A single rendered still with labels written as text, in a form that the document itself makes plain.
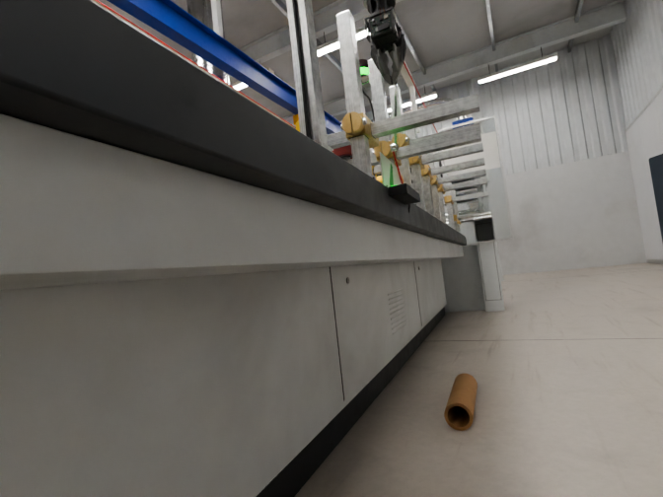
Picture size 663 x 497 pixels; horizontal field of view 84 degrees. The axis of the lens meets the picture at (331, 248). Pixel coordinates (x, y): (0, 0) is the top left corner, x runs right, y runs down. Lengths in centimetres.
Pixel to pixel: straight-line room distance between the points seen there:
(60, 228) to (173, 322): 35
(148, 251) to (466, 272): 353
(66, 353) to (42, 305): 6
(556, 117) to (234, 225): 1010
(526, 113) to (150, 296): 1010
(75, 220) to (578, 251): 982
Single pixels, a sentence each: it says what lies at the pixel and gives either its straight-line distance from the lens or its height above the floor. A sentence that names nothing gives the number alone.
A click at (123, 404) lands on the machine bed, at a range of 59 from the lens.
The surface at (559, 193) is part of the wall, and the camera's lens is 998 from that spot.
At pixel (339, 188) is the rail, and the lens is 62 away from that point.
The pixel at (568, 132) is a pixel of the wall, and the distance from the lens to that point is 1027.
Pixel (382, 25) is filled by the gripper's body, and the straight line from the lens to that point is 103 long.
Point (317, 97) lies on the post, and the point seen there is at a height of 81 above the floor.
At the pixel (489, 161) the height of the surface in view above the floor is 135.
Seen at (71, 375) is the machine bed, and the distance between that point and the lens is 54.
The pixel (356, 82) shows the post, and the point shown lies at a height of 94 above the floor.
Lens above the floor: 50
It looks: 4 degrees up
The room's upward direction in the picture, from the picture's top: 6 degrees counter-clockwise
